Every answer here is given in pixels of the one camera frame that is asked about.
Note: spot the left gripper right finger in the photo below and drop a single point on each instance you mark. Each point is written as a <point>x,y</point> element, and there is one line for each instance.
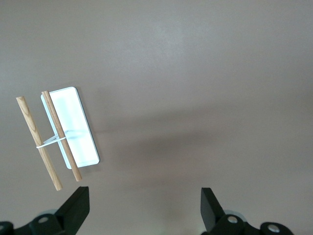
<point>212,213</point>

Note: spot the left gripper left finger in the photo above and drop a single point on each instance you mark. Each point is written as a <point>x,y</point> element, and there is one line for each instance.
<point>73,210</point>

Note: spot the white rack with wooden bars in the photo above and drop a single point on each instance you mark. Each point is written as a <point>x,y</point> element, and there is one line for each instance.
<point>73,122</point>

